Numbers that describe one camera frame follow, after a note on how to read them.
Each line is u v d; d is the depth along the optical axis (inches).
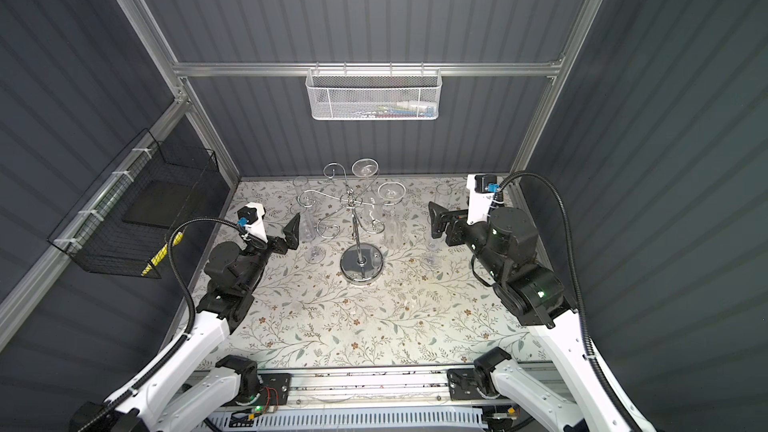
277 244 26.3
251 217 24.0
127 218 27.5
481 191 19.6
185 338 19.5
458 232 21.3
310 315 34.1
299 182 47.9
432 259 37.6
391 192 29.0
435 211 23.4
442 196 48.1
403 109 35.9
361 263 37.0
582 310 16.2
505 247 17.0
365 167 30.6
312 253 38.9
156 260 26.3
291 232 27.2
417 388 29.7
